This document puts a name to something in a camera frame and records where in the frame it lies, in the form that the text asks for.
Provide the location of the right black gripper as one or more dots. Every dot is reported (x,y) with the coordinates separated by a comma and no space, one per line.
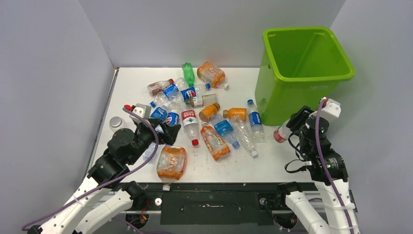
(297,118)

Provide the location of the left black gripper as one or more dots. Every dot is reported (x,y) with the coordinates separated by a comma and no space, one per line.
(169,134)

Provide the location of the red cap clear bottle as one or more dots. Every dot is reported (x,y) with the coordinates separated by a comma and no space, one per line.
(282,133)

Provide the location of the clear jar silver lid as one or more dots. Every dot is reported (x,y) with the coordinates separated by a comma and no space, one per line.
(116,123)

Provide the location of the red label water bottle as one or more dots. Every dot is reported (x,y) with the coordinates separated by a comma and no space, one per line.
(191,127)

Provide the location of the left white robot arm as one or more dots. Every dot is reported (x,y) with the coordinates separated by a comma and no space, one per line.
(79,215)

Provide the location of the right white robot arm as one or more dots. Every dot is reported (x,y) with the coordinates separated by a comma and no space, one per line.
(328,173)

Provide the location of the green plastic bin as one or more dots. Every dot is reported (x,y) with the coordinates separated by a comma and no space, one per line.
(299,66)

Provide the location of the pepsi bottle left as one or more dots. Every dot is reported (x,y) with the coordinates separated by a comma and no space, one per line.
(173,111)

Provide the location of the blue label water bottle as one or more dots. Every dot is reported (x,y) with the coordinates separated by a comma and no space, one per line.
(255,121)

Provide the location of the crushed red label bottle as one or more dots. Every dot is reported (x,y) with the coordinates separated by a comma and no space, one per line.
(156,87)

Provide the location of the blue label crushed bottle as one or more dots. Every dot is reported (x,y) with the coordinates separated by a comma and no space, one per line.
(172,92)

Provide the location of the clear bottle white cap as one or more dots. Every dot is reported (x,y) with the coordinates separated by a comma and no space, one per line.
(243,135)

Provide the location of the orange juice bottle lying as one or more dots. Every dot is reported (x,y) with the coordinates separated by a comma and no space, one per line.
(235,112)

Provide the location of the pepsi bottle blue cap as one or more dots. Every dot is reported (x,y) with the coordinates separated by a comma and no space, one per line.
(194,91)

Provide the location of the small orange juice bottle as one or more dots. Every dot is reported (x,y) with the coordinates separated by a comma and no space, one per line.
(209,112)

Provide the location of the light blue label bottle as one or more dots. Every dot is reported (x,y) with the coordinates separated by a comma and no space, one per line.
(225,130)

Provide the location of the green soda bottle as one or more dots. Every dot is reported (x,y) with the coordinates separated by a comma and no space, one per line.
(188,73)

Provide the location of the large orange tea bottle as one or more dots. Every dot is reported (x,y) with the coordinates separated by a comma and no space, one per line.
(213,75)

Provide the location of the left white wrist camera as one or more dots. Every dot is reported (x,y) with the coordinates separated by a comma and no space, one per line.
(139,109)

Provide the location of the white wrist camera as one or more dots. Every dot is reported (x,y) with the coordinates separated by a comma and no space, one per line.
(139,109)
(330,110)

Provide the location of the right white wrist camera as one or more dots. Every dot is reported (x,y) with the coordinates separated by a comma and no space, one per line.
(330,110)

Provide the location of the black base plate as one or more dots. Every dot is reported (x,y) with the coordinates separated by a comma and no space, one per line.
(209,204)

